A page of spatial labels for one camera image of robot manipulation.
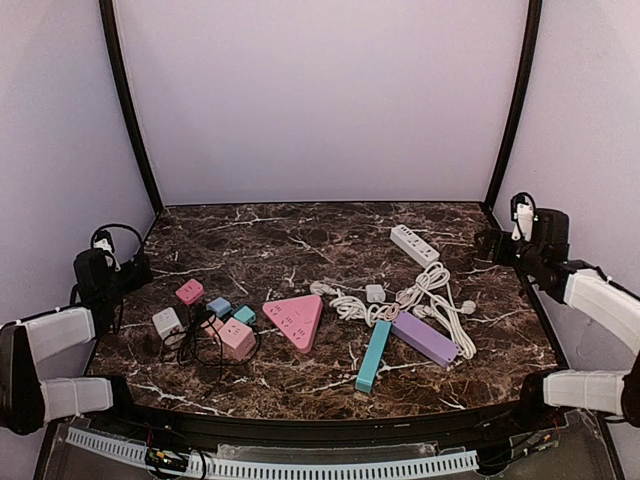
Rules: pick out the white charger with cable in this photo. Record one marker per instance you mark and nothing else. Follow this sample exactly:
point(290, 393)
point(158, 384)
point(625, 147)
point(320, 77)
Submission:
point(380, 308)

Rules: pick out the small teal adapter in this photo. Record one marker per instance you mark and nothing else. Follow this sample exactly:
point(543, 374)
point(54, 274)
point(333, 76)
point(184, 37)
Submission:
point(244, 314)

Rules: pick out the light blue adapter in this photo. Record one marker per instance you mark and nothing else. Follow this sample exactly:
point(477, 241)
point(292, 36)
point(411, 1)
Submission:
point(220, 307)

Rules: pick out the white power strip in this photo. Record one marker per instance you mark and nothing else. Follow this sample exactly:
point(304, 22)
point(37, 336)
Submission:
point(414, 246)

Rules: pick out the pink cube socket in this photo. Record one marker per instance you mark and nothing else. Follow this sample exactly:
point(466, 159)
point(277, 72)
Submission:
point(238, 339)

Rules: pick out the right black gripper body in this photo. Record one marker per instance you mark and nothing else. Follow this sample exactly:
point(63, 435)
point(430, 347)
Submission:
point(489, 245)

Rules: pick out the small circuit board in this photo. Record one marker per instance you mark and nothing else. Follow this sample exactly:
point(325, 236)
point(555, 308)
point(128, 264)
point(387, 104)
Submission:
point(165, 459)

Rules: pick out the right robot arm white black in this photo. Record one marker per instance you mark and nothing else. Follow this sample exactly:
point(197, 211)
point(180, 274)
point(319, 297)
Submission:
point(538, 247)

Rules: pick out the purple power strip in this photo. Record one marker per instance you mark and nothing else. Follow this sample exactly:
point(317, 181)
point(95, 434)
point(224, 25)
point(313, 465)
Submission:
point(425, 339)

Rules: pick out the right black frame post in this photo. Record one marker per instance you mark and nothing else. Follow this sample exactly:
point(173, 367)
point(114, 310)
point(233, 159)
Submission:
point(525, 64)

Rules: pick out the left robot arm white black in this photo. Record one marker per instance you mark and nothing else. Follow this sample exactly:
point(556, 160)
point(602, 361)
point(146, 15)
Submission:
point(28, 402)

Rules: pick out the white cube socket adapter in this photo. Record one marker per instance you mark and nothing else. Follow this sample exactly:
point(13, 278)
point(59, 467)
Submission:
point(168, 326)

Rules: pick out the pink power strip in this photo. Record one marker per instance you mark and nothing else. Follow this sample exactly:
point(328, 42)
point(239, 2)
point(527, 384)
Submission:
point(297, 319)

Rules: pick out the left black frame post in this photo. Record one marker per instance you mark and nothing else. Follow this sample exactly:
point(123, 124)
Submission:
point(116, 59)

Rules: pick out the pink plug adapter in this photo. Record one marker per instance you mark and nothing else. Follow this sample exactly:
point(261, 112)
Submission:
point(190, 292)

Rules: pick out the black frame post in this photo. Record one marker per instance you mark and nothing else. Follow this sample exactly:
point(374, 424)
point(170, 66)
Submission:
point(116, 59)
point(525, 64)

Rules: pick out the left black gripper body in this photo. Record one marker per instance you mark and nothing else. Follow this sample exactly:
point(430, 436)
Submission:
point(138, 272)

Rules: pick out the small salmon pink adapter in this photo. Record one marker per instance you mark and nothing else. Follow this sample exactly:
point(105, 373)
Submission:
point(212, 326)

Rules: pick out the teal power strip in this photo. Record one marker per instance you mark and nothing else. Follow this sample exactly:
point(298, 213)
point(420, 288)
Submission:
point(367, 374)

